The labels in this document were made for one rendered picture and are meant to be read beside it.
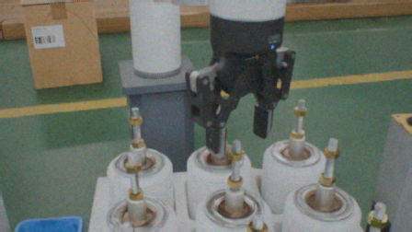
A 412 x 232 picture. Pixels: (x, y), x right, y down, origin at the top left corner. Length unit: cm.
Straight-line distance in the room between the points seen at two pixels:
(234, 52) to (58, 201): 69
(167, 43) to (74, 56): 83
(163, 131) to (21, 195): 40
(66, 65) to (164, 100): 83
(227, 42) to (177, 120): 43
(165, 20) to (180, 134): 22
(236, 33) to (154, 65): 40
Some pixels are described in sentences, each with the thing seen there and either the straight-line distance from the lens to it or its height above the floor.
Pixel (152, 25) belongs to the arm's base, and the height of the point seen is 40.
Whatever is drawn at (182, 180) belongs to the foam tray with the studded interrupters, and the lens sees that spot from 71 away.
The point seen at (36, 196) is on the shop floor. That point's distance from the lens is 104.
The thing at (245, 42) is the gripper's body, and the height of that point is 48.
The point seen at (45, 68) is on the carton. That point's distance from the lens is 159.
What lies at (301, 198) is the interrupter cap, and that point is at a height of 25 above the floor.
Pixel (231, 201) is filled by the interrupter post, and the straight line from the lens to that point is 52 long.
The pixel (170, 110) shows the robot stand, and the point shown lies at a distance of 80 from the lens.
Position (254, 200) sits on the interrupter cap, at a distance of 56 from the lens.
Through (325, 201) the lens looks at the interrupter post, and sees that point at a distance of 56.
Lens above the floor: 59
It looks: 27 degrees down
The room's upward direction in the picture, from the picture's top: straight up
